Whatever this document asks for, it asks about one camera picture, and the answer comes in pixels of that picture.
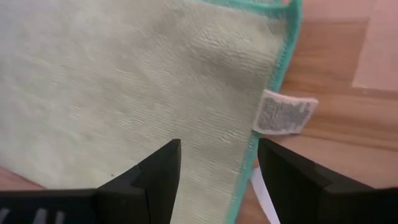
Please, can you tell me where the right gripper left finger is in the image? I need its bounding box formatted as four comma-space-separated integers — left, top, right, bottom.
96, 139, 182, 224

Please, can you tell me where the green microfiber towel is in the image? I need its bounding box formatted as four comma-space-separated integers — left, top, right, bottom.
0, 0, 303, 224

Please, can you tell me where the white sewn care label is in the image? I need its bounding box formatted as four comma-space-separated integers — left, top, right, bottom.
252, 89, 319, 136

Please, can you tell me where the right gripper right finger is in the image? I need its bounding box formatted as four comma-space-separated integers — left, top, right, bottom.
257, 138, 376, 224

